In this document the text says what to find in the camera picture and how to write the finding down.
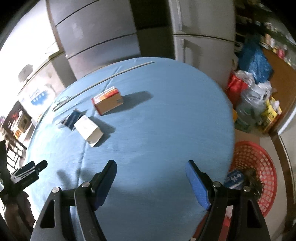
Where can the person's left forearm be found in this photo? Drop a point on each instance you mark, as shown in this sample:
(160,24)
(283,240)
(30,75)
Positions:
(16,213)

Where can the large blue plastic sack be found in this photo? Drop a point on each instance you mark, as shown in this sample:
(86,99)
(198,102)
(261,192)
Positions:
(256,62)

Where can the grey refrigerator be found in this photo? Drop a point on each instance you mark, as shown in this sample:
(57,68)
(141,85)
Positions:
(92,34)

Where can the white chest freezer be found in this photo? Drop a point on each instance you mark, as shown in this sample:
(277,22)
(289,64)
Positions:
(41,81)

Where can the blue toothpaste box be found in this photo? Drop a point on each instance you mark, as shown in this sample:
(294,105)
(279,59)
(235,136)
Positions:
(233,179)

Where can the yellow package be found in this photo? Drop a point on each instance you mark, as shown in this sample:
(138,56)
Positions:
(270,113)

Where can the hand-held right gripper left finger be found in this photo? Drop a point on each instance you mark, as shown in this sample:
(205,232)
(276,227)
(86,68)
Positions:
(104,180)

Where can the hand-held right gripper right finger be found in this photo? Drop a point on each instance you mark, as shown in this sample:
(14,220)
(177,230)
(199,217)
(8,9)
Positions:
(196,183)

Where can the red shopping bag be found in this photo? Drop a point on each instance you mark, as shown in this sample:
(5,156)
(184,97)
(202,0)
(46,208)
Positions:
(235,88)

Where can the white plastic bags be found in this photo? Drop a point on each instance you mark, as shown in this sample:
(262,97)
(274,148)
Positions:
(263,88)

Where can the torn blue cardboard box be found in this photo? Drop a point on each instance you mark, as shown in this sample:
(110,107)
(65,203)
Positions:
(71,120)

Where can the grey round lid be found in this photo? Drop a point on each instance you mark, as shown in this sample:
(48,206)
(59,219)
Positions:
(26,71)

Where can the eyeglasses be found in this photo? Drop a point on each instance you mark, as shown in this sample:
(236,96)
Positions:
(60,100)

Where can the long thin wooden stick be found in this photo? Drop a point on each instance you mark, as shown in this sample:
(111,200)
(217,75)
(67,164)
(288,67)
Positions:
(113,75)

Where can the red and yellow cardboard box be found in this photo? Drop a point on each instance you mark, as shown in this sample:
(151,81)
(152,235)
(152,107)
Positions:
(108,104)

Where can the shelf with goods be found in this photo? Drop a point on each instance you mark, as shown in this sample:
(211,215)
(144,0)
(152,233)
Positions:
(272,30)

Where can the large clear plastic bottle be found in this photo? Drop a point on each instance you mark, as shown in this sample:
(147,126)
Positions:
(248,111)

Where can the red plastic basket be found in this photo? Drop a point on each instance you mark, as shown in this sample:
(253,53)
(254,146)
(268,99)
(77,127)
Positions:
(254,150)

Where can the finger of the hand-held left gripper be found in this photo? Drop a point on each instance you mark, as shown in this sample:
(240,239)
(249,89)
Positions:
(25,167)
(40,165)

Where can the white cardboard box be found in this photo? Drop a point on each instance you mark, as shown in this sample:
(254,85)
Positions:
(86,127)

